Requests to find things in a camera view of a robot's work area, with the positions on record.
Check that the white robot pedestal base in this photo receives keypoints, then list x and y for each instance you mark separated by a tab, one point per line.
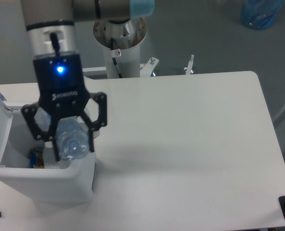
120	42

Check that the blue yellow snack wrapper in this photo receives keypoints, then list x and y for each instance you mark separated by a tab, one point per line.
36	158

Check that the blue plastic bag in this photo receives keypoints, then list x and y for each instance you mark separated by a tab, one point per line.
260	14

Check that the white open trash can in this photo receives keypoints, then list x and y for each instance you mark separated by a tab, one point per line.
74	184

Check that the clear crushed plastic bottle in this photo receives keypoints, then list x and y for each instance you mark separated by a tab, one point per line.
72	137

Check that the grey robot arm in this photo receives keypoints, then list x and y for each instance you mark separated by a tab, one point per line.
50	25

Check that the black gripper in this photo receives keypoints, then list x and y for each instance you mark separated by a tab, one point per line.
60	84

